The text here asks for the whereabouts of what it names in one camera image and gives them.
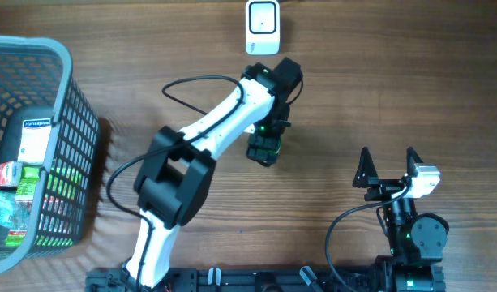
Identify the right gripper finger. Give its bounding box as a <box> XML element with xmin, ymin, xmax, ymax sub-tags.
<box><xmin>406</xmin><ymin>147</ymin><xmax>423</xmax><ymax>176</ymax></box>
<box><xmin>352</xmin><ymin>147</ymin><xmax>379</xmax><ymax>188</ymax></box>

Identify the white Hansaplast plaster box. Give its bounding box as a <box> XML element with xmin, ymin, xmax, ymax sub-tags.
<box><xmin>17</xmin><ymin>118</ymin><xmax>52</xmax><ymax>165</ymax></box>

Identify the small red tissue pack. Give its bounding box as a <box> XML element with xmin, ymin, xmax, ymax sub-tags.
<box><xmin>0</xmin><ymin>161</ymin><xmax>23</xmax><ymax>188</ymax></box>

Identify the green candy bag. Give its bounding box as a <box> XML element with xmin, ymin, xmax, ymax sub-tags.
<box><xmin>5</xmin><ymin>166</ymin><xmax>40</xmax><ymax>248</ymax></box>

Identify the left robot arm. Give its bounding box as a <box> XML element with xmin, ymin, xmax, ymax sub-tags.
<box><xmin>121</xmin><ymin>58</ymin><xmax>303</xmax><ymax>291</ymax></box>

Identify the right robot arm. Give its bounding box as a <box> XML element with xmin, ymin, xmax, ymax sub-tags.
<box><xmin>353</xmin><ymin>147</ymin><xmax>449</xmax><ymax>291</ymax></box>

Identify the white barcode scanner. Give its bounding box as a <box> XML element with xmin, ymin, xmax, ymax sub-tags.
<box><xmin>245</xmin><ymin>0</ymin><xmax>281</xmax><ymax>55</ymax></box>

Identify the grey plastic mesh basket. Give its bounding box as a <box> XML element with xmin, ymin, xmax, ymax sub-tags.
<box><xmin>0</xmin><ymin>36</ymin><xmax>101</xmax><ymax>273</ymax></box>

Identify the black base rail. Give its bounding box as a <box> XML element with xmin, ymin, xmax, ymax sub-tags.
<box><xmin>84</xmin><ymin>265</ymin><xmax>446</xmax><ymax>292</ymax></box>

